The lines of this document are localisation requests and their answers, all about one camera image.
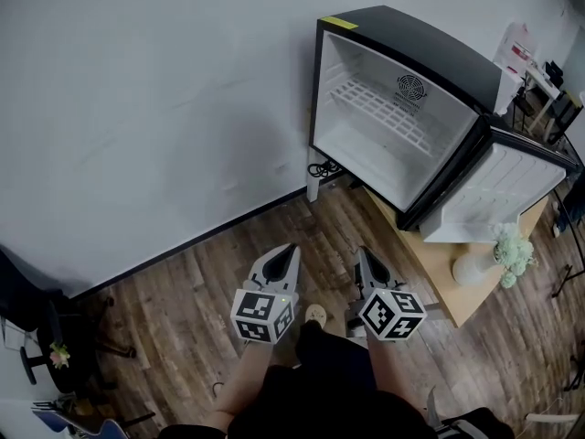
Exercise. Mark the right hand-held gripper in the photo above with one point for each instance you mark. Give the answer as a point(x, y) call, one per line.
point(393, 313)

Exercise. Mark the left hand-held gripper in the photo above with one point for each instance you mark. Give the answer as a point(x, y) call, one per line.
point(256, 307)

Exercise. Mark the black mini fridge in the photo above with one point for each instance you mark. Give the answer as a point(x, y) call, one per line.
point(411, 48)

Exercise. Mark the person's right forearm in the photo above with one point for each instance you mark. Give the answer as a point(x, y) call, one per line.
point(379, 364)

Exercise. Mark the person's left forearm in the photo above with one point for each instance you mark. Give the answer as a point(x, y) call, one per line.
point(242, 382)

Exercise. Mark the person's beige slipper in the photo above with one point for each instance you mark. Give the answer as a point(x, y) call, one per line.
point(315, 313)

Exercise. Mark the low wooden table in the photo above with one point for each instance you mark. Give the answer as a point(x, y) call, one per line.
point(439, 263)

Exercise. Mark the white vase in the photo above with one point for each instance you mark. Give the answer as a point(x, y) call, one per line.
point(468, 268)

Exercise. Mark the white table leg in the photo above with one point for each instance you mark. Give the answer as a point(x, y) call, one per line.
point(313, 181)

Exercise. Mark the person's black clothing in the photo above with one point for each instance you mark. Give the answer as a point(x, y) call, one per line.
point(329, 400)

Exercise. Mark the pale green flower bunch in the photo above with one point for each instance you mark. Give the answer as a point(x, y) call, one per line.
point(514, 249)

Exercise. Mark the black and grey bag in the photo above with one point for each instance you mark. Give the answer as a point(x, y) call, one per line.
point(471, 425)

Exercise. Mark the black thin stand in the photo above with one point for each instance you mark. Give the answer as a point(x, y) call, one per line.
point(571, 227)

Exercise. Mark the black office chair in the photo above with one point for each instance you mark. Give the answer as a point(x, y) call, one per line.
point(50, 318)

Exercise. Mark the small pink flower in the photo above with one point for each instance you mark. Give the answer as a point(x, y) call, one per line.
point(59, 356)

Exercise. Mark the plain white box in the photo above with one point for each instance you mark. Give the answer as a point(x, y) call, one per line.
point(508, 87)

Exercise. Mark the blue object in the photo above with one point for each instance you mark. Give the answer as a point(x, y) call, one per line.
point(91, 428)

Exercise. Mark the white background desk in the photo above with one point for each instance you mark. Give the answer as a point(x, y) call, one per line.
point(541, 94)

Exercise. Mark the yellow and black device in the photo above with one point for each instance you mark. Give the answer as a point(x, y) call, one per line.
point(569, 108)

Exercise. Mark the white box with red label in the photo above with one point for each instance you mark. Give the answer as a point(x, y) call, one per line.
point(518, 46)

